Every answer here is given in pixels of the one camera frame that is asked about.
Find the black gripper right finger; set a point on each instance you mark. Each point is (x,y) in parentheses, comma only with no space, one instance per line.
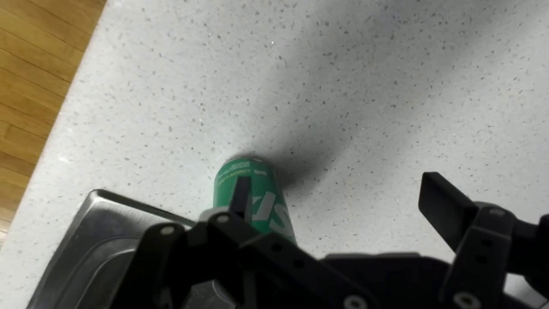
(487,245)

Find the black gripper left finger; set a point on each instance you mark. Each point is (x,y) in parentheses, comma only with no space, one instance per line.
(241,262)

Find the green Sprite can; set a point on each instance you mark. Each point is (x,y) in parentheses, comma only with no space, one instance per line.
(226,171)

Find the stainless steel sink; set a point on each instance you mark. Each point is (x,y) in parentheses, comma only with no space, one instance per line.
(87,250)

